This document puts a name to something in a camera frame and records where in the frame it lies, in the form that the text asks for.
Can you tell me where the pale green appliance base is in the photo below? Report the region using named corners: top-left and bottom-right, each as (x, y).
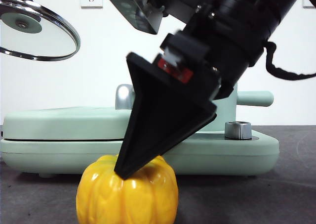
top-left (0, 129), bottom-right (280, 179)

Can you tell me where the pale green steamer pot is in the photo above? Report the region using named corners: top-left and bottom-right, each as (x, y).
top-left (191, 82), bottom-right (274, 134)

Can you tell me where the silver grill cover handle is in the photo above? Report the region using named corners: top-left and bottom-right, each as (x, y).
top-left (115, 84), bottom-right (136, 110)

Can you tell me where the glass lid with green knob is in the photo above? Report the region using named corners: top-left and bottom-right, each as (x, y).
top-left (0, 0), bottom-right (81, 62)

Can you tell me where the right wrist grey camera box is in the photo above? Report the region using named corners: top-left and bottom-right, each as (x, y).
top-left (108, 0), bottom-right (165, 35)

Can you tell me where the yellow toy pumpkin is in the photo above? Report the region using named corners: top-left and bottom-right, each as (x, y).
top-left (76, 154), bottom-right (179, 224)

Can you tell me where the pale green hinged grill cover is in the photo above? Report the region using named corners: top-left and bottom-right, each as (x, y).
top-left (2, 106), bottom-right (135, 142)

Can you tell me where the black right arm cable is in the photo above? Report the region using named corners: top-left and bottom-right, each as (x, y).
top-left (265, 41), bottom-right (316, 81)

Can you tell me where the silver control knob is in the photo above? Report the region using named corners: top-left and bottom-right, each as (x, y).
top-left (224, 121), bottom-right (252, 140)

